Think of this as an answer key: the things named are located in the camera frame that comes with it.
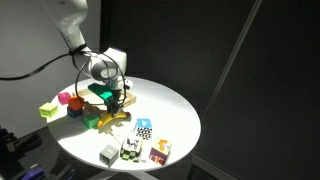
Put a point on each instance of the pink cube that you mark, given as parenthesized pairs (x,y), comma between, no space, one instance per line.
(63,98)

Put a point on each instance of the round white table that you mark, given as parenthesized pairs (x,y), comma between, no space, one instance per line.
(172,117)

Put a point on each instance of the wooden tray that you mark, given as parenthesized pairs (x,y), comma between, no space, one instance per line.
(94,104)

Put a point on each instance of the black and white picture cube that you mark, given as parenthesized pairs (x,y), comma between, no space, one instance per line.
(131,148)

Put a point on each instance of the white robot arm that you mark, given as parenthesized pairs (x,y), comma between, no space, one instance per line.
(109,66)

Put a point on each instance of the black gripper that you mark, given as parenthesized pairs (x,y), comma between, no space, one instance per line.
(113,103)

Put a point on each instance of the dark blue cube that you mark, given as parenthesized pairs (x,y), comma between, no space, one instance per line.
(74,113)

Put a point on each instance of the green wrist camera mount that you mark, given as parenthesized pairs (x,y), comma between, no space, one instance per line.
(101,91)

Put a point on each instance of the orange picture cube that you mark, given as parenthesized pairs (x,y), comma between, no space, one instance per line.
(160,151)

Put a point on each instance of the yellow toy banana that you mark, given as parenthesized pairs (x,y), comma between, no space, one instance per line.
(110,117)

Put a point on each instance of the grey cube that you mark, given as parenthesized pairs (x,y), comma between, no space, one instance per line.
(109,155)

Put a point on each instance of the lime green cube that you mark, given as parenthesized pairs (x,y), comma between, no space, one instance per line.
(48,110)

